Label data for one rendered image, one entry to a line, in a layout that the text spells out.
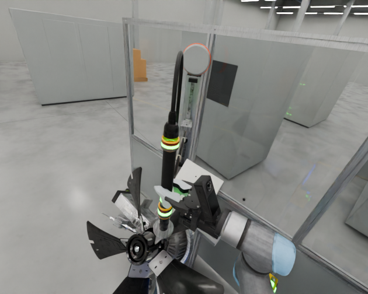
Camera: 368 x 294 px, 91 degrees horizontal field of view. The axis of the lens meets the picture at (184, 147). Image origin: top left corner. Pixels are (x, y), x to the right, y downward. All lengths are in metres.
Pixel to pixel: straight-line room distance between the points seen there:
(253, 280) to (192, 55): 0.96
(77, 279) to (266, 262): 1.96
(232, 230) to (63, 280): 1.98
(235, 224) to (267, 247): 0.08
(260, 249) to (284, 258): 0.05
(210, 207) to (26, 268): 2.20
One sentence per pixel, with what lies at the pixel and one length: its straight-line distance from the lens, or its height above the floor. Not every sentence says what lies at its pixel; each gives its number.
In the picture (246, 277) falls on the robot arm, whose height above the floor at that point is 1.53.
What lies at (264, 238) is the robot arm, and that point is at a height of 1.64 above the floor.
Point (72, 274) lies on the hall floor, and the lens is 2.29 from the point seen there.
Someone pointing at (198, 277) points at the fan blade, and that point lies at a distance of 0.87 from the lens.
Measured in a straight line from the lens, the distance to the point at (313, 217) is 1.25.
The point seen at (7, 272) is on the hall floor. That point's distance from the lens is 2.55.
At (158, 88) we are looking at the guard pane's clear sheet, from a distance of 1.54.
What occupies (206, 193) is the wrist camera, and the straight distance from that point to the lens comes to 0.43.
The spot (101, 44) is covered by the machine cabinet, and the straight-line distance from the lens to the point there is 5.97.
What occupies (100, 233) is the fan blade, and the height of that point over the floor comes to 1.13.
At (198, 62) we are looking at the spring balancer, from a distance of 1.07.
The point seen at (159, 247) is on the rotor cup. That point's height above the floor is 1.17.
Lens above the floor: 1.99
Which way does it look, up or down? 32 degrees down
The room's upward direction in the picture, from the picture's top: 7 degrees clockwise
